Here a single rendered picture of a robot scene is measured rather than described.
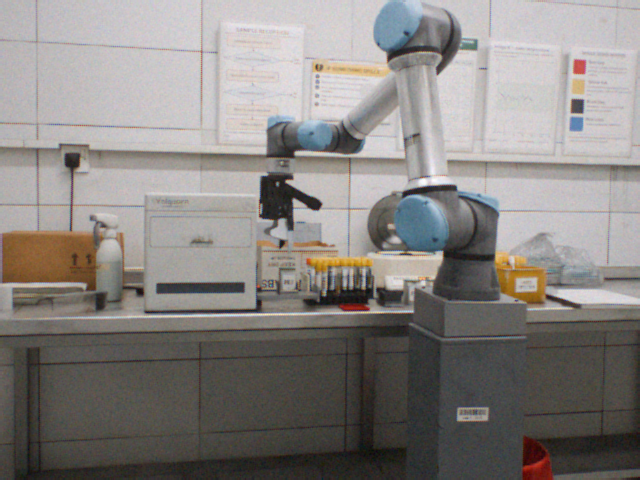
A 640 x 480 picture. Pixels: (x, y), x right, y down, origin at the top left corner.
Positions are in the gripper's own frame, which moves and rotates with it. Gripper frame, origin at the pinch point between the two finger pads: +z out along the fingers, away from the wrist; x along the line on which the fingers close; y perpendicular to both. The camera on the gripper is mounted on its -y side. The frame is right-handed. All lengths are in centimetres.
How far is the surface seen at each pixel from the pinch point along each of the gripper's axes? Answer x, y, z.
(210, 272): 4.7, 20.3, 5.0
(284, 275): 2.6, 1.0, 6.1
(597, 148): -59, -130, -35
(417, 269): -23, -45, 7
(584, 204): -59, -125, -14
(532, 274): 0, -71, 7
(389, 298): 0.0, -28.6, 12.9
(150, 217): 4.5, 35.0, -8.6
